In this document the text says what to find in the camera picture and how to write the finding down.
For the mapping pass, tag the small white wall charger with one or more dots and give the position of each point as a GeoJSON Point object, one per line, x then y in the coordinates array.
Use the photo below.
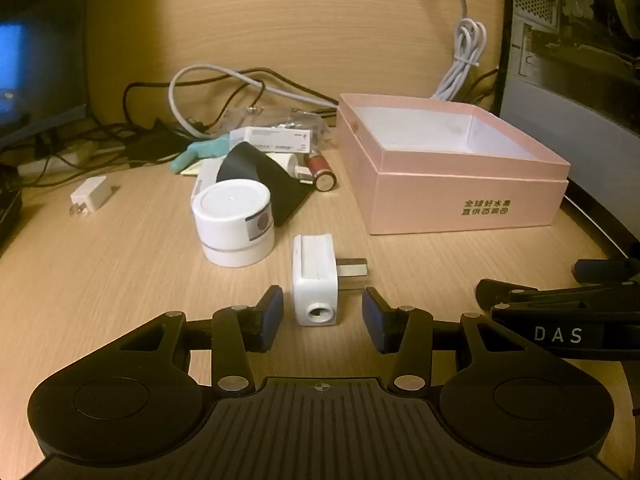
{"type": "Point", "coordinates": [92, 195]}

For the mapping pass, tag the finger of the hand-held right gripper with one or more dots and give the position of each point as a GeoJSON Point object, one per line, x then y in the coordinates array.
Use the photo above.
{"type": "Point", "coordinates": [607, 270]}
{"type": "Point", "coordinates": [505, 292]}

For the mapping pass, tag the red battery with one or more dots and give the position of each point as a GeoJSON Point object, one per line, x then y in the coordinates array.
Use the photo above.
{"type": "Point", "coordinates": [320, 170]}

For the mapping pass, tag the black power adapter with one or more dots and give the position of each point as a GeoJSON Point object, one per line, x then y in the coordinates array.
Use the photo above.
{"type": "Point", "coordinates": [155, 142]}

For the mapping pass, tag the computer case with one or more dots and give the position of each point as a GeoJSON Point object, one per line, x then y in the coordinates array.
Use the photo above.
{"type": "Point", "coordinates": [575, 85]}

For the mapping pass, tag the white usb plug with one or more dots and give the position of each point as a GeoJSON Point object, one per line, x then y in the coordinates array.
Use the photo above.
{"type": "Point", "coordinates": [292, 167]}

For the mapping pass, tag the pink cardboard box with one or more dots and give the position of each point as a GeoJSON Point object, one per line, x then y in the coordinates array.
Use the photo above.
{"type": "Point", "coordinates": [450, 190]}

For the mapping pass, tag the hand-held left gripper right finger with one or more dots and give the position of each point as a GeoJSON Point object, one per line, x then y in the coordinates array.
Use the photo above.
{"type": "Point", "coordinates": [375, 325]}

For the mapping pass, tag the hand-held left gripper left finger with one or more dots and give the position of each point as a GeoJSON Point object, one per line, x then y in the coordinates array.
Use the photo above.
{"type": "Point", "coordinates": [270, 320]}

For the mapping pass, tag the white power strip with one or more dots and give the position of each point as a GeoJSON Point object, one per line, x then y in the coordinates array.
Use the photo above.
{"type": "Point", "coordinates": [65, 157]}

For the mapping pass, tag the clear plastic bag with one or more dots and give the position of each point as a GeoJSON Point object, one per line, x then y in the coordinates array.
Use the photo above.
{"type": "Point", "coordinates": [300, 120]}

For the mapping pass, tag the small white labelled box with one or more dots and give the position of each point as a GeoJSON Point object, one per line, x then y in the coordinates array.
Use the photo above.
{"type": "Point", "coordinates": [272, 140]}

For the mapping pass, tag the white plug adapter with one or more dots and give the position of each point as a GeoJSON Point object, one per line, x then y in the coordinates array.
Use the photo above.
{"type": "Point", "coordinates": [312, 280]}

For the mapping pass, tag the black cloth pouch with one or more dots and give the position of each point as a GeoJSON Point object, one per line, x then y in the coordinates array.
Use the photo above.
{"type": "Point", "coordinates": [282, 187]}

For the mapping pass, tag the white round cylinder device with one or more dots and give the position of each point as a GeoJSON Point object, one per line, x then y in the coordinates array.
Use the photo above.
{"type": "Point", "coordinates": [232, 220]}

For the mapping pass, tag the black keyboard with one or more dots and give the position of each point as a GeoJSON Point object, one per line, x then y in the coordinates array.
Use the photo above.
{"type": "Point", "coordinates": [7, 210]}

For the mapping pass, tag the dark monitor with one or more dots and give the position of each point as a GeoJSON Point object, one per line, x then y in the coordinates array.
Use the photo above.
{"type": "Point", "coordinates": [30, 60]}

